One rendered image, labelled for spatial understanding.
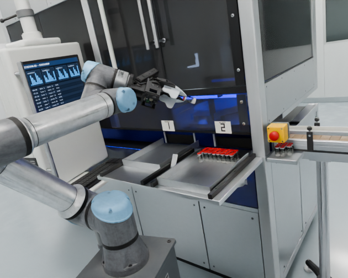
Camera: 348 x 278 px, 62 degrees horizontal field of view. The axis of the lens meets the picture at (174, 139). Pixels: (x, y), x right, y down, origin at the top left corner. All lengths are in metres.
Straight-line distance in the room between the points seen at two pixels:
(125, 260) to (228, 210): 0.80
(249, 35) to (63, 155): 1.14
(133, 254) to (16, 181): 0.40
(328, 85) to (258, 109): 4.71
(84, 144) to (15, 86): 0.52
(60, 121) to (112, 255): 0.44
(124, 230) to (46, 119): 0.40
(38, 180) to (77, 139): 0.93
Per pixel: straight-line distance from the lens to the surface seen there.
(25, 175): 0.88
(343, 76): 5.92
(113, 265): 0.98
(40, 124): 0.74
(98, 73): 1.02
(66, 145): 1.75
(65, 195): 0.95
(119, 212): 0.89
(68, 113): 0.78
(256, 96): 1.30
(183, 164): 1.37
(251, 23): 1.27
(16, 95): 1.61
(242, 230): 1.65
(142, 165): 1.45
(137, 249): 0.97
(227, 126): 1.40
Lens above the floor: 1.42
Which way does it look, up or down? 17 degrees down
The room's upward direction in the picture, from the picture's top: 10 degrees counter-clockwise
